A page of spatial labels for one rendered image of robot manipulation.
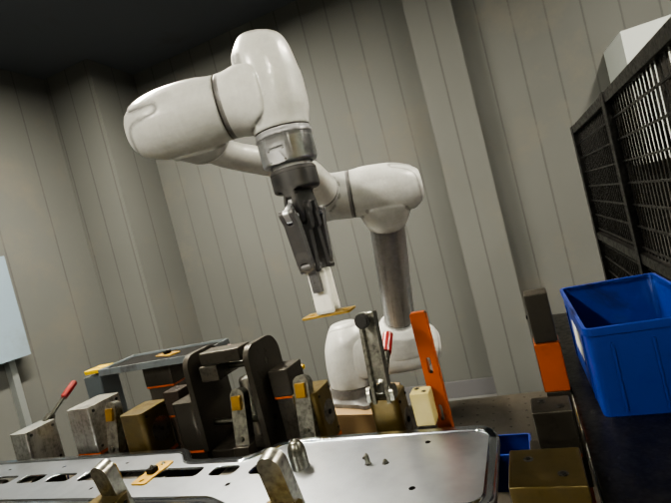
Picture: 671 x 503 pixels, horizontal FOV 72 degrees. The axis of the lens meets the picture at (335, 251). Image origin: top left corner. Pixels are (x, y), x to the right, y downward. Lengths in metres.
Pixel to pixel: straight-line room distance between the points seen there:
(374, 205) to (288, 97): 0.56
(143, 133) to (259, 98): 0.19
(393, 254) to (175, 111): 0.79
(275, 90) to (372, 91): 2.86
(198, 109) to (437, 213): 2.79
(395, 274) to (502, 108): 2.23
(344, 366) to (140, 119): 1.07
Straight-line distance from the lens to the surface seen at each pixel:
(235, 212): 3.94
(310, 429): 1.01
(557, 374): 0.86
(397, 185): 1.21
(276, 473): 0.67
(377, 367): 0.91
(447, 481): 0.74
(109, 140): 4.08
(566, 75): 3.49
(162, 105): 0.76
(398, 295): 1.42
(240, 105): 0.73
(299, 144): 0.71
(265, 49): 0.75
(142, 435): 1.25
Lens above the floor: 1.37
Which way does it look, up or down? 2 degrees down
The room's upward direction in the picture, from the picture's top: 14 degrees counter-clockwise
